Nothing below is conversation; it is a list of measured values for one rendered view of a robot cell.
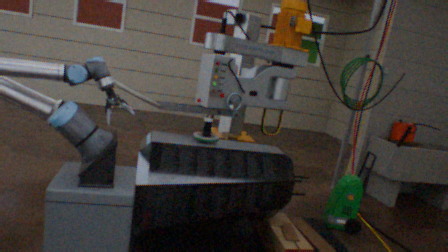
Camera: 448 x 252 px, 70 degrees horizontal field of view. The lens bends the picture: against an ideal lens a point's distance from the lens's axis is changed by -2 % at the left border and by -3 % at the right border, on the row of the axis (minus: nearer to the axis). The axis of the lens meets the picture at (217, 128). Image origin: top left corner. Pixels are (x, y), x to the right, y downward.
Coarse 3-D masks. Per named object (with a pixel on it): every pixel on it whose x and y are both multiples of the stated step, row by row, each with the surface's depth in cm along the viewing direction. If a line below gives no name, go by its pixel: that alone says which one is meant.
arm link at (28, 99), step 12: (0, 84) 155; (12, 84) 158; (0, 96) 157; (12, 96) 157; (24, 96) 159; (36, 96) 163; (24, 108) 162; (36, 108) 162; (48, 108) 164; (48, 120) 166
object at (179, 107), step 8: (160, 104) 240; (168, 104) 242; (176, 104) 257; (184, 104) 261; (184, 112) 250; (192, 112) 253; (200, 112) 257; (208, 112) 260; (216, 112) 264; (224, 112) 267; (232, 112) 271
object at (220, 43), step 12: (216, 36) 245; (228, 36) 247; (204, 48) 258; (216, 48) 246; (228, 48) 249; (240, 48) 254; (252, 48) 259; (264, 48) 265; (276, 48) 270; (288, 48) 274; (276, 60) 274; (288, 60) 278; (300, 60) 284
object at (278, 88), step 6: (270, 78) 291; (276, 78) 286; (282, 78) 286; (270, 84) 291; (276, 84) 286; (282, 84) 286; (288, 84) 289; (270, 90) 290; (276, 90) 287; (282, 90) 287; (288, 90) 293; (270, 96) 290; (276, 96) 288; (282, 96) 288
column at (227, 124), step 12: (240, 24) 333; (252, 24) 330; (240, 36) 334; (252, 36) 334; (240, 60) 334; (252, 60) 342; (240, 108) 349; (228, 120) 348; (240, 120) 354; (240, 132) 358
